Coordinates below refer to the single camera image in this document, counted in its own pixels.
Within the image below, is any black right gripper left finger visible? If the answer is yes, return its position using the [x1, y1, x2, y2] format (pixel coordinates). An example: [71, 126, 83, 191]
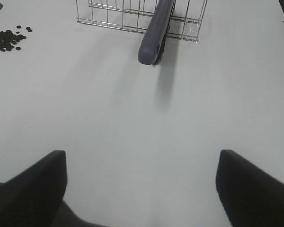
[0, 150, 67, 227]

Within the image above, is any purple hand brush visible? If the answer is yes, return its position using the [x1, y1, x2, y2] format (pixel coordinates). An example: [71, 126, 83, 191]
[138, 0, 175, 65]

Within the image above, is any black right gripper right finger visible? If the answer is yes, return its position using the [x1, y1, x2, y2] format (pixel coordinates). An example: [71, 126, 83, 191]
[215, 150, 284, 227]

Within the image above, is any chrome wire rack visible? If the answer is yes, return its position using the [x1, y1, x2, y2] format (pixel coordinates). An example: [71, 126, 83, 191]
[75, 0, 208, 42]

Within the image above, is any pile of coffee beans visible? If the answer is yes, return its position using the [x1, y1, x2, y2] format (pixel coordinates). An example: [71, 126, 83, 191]
[0, 25, 33, 52]

